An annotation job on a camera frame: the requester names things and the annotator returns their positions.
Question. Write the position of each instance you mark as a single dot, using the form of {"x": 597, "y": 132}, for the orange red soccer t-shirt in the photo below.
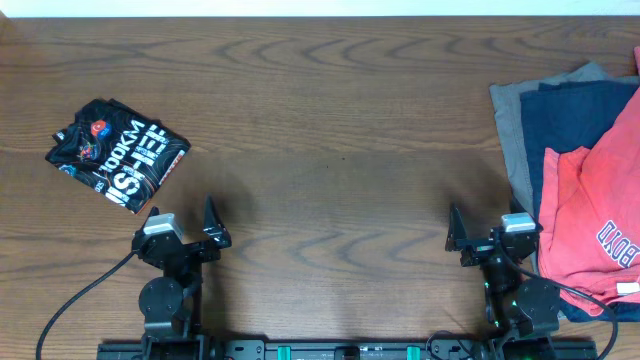
{"x": 590, "y": 200}

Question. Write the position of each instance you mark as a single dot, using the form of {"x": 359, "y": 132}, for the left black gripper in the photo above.
{"x": 187, "y": 250}

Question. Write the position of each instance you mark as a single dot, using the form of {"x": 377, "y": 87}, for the black printed folded shirt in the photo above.
{"x": 118, "y": 152}

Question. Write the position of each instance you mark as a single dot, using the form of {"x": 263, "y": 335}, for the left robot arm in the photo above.
{"x": 171, "y": 304}

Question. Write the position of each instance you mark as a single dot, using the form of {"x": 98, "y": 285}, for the navy blue shirt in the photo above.
{"x": 565, "y": 125}

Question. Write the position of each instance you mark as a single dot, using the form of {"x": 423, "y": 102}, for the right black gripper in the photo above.
{"x": 478, "y": 248}

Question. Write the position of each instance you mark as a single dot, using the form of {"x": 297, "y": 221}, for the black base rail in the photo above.
{"x": 434, "y": 348}

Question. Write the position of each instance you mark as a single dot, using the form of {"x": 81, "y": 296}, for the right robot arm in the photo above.
{"x": 522, "y": 309}

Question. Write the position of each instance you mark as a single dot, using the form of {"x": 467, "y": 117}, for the grey shirt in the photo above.
{"x": 571, "y": 148}

